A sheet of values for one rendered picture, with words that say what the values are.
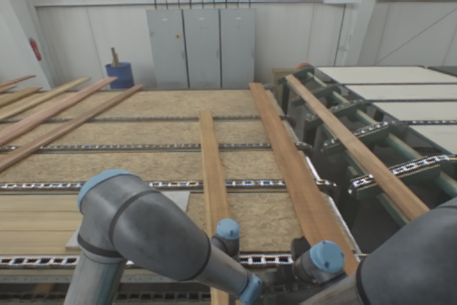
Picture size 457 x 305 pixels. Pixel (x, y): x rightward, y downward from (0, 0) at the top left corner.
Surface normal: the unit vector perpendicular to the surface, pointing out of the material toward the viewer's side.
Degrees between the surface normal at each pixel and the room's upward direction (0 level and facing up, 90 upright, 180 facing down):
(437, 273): 54
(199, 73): 90
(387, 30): 87
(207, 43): 90
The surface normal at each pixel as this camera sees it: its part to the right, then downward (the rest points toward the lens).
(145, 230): 0.12, -0.23
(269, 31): -0.01, 0.44
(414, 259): -0.80, -0.44
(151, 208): 0.26, -0.72
